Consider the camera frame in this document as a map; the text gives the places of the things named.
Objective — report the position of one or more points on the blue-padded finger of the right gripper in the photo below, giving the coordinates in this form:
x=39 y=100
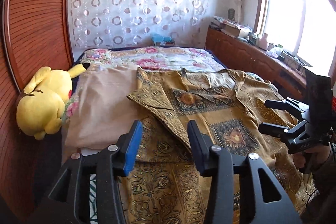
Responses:
x=279 y=105

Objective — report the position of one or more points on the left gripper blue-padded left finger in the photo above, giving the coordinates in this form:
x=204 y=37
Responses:
x=68 y=198

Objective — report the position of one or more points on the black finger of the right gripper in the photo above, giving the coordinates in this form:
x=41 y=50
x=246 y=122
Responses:
x=273 y=130

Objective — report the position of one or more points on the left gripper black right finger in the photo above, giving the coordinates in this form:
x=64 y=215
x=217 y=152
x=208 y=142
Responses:
x=262 y=198

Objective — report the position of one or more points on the gold patterned garment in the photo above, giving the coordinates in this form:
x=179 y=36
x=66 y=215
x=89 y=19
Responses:
x=228 y=106

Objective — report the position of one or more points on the person's right hand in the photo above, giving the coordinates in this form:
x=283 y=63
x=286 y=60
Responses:
x=311 y=158

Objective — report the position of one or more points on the palm-leaf print bedsheet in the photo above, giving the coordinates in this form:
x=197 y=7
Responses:
x=92 y=199

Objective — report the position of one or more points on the long wooden side cabinet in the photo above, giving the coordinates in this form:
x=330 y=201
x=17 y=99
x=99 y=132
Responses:
x=242 y=56

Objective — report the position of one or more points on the pink bottle on cabinet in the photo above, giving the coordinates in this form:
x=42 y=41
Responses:
x=263 y=42

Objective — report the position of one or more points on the cardboard box on cabinet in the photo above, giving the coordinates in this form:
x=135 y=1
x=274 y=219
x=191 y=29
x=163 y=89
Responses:
x=233 y=30

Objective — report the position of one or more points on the yellow Pikachu plush toy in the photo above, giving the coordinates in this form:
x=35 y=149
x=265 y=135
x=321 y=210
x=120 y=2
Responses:
x=42 y=102

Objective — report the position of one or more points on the folded beige cloth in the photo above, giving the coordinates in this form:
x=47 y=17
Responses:
x=104 y=112

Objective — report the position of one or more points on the floral bed quilt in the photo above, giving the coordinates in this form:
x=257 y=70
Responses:
x=152 y=59

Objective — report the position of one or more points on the blue item behind bed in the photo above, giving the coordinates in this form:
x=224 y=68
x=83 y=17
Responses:
x=162 y=41

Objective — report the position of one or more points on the red-brown slatted wardrobe door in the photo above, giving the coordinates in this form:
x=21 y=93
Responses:
x=33 y=34

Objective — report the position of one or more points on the white circle-pattern curtain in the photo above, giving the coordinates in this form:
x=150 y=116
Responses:
x=132 y=23

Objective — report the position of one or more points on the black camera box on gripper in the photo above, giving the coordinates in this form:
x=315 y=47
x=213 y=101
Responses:
x=319 y=97

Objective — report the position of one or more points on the window with wooden frame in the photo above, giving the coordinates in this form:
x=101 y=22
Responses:
x=304 y=28

